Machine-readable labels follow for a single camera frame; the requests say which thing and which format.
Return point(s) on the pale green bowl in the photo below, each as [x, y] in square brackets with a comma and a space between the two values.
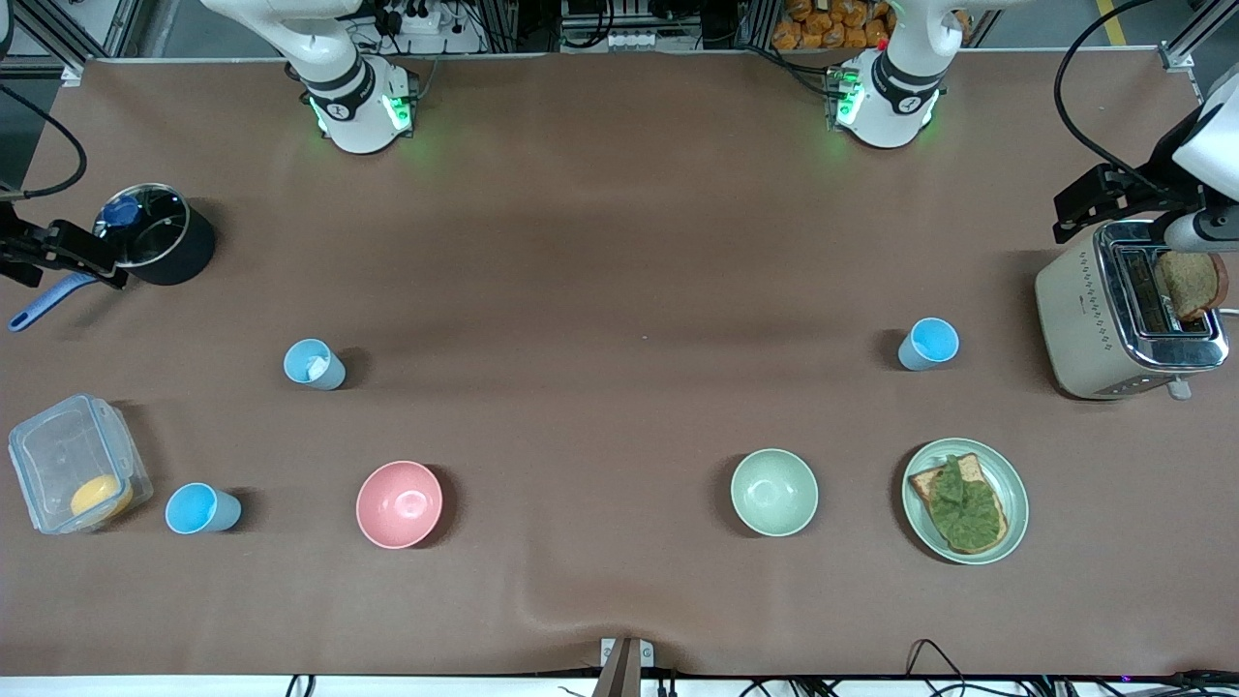
[774, 492]

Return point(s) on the white power strip with plugs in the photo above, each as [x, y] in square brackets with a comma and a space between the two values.
[421, 19]

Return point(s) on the metal table corner bracket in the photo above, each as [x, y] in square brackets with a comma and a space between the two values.
[72, 75]
[1177, 56]

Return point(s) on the yellow round food piece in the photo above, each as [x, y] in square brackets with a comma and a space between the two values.
[100, 497]

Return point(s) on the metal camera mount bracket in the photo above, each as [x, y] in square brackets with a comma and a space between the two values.
[624, 663]

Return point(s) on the small white power strip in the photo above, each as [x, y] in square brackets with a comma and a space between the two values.
[631, 41]

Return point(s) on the green lettuce leaf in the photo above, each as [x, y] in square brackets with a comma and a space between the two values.
[966, 503]

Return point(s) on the beige chrome toaster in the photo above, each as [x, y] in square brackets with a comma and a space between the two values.
[1079, 324]

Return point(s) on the toast slice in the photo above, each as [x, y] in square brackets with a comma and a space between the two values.
[924, 481]

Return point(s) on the glass lid with blue knob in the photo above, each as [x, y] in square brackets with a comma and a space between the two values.
[150, 227]

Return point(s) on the brown bread slice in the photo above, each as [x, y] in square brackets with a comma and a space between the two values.
[1191, 283]

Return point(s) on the blue plastic cup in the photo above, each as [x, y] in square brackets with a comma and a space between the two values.
[315, 364]
[198, 509]
[929, 344]

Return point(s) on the clear plastic food container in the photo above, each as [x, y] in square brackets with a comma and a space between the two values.
[58, 450]

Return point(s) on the bag of orange buns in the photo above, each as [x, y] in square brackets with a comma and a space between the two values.
[832, 24]

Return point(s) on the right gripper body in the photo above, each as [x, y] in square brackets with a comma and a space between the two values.
[19, 244]

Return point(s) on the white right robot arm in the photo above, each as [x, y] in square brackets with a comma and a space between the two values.
[353, 92]

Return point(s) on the pale green plate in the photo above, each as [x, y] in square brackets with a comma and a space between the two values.
[1016, 489]

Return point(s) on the pink bowl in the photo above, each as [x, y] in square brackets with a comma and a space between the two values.
[399, 503]

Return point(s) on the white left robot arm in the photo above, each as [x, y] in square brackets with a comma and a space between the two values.
[891, 97]

